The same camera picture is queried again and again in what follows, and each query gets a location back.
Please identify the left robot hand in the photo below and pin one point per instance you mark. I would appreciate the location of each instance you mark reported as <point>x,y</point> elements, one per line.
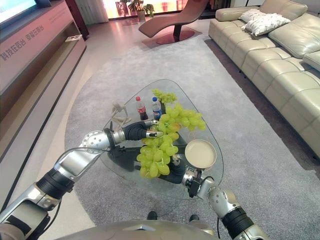
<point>136,131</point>

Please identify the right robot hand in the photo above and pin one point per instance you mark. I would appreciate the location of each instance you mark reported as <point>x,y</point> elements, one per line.
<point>178,172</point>

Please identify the round beige plate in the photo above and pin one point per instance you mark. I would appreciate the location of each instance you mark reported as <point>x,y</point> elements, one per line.
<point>200,155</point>

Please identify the large green grape bunch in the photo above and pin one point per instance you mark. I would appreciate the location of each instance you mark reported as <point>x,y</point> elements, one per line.
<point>172,120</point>

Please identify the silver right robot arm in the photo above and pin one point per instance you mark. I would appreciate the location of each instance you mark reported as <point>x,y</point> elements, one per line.
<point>220,197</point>

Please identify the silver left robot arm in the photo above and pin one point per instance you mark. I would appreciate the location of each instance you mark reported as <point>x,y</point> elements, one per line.
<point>72,163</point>

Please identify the cola bottle with red label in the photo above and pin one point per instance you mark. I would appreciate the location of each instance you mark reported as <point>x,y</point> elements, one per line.
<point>141,110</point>

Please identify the wooden mannequin figure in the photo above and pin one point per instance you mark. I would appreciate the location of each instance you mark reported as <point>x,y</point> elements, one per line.
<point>120,114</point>

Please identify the black table base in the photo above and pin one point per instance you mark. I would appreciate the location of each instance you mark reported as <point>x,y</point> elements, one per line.
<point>125,158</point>

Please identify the cola bottle with blue label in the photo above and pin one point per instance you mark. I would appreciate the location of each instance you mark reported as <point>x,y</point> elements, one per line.
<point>156,108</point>

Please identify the small green grape bunch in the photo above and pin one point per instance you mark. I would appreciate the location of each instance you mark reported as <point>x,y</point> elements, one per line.
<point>165,95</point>

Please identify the glass coffee table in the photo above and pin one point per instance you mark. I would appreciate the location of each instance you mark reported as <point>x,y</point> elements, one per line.
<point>200,130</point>

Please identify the dark right robot foot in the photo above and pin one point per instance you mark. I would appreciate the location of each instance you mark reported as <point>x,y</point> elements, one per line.
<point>194,218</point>

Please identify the dark robot foot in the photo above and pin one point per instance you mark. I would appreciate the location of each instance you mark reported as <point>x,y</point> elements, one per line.
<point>152,215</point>
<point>194,218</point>

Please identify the dark left robot foot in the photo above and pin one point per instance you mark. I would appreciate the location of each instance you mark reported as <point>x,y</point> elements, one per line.
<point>152,215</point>

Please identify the silver robot torso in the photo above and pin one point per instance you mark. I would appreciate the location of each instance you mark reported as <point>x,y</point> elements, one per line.
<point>140,231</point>

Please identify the grey rug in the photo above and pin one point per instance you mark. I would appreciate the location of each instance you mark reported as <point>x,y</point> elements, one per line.
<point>175,65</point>

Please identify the small white box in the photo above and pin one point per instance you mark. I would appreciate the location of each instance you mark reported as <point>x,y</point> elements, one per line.
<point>73,38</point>

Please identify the brown lounge chair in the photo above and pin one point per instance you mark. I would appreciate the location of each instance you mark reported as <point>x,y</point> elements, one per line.
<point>172,22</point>

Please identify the long tv cabinet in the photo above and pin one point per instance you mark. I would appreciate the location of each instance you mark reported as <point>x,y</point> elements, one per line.
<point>37,65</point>

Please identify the potted green plant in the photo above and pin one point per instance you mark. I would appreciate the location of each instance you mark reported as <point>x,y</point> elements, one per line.
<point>142,8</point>

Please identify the beige leather sofa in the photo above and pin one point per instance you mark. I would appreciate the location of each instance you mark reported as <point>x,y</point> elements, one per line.
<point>280,65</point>

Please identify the white patterned pillow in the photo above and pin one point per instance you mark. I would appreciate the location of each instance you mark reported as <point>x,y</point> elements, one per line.
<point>250,15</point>
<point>268,23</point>

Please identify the television screen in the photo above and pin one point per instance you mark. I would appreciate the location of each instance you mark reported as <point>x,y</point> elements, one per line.
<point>15,8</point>

